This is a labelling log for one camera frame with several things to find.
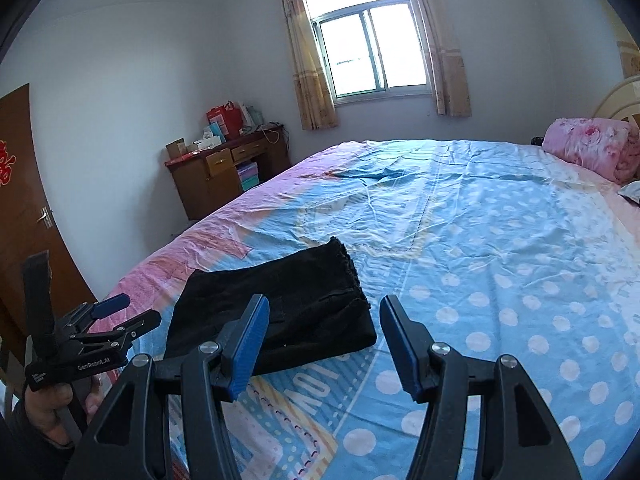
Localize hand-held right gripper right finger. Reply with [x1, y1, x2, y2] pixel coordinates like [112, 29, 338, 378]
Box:
[379, 295, 583, 480]

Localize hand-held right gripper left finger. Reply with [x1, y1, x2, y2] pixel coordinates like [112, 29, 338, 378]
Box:
[62, 294, 271, 480]

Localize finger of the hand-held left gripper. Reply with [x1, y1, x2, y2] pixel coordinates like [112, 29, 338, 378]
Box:
[75, 309, 162, 356]
[91, 293, 131, 319]

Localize black pants with striped cuffs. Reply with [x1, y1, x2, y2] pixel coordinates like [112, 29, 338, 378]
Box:
[164, 236, 377, 376]

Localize person's left forearm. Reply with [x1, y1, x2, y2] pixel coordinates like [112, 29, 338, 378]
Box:
[0, 400, 77, 480]

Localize person's left hand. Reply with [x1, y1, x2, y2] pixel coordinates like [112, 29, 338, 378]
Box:
[22, 379, 103, 445]

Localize brown wooden door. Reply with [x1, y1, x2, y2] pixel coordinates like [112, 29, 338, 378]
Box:
[0, 83, 98, 361]

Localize bed with blue sheet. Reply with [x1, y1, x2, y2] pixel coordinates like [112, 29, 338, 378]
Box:
[85, 139, 640, 480]

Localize brown wooden desk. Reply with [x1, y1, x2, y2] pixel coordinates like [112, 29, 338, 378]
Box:
[165, 124, 292, 221]

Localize stack of pastel boxes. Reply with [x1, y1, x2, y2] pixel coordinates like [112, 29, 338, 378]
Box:
[236, 161, 261, 192]

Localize red door decoration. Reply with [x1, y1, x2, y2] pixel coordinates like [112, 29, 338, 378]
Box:
[0, 140, 14, 187]

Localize red gift bag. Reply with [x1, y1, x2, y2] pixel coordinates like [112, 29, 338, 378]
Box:
[206, 101, 242, 142]

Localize pink floral quilt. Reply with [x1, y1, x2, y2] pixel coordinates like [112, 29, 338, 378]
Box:
[541, 116, 640, 185]

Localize beige curtain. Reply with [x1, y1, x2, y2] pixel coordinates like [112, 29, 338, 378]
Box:
[402, 0, 473, 119]
[277, 0, 340, 131]

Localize window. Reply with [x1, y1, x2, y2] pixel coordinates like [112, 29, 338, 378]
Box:
[302, 0, 432, 107]

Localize cream bed headboard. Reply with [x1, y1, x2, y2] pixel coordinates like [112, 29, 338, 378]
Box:
[590, 76, 640, 126]

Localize white cable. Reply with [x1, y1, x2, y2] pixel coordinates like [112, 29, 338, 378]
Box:
[262, 122, 291, 157]

